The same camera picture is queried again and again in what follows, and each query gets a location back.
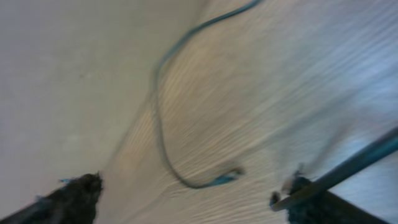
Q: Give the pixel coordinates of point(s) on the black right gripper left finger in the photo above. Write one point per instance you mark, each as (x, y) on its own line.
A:
(74, 203)

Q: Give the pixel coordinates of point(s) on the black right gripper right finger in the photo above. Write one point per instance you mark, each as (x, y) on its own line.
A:
(327, 207)

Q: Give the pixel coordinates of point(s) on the black USB cable pulled apart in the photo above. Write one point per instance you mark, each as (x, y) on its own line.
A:
(372, 153)

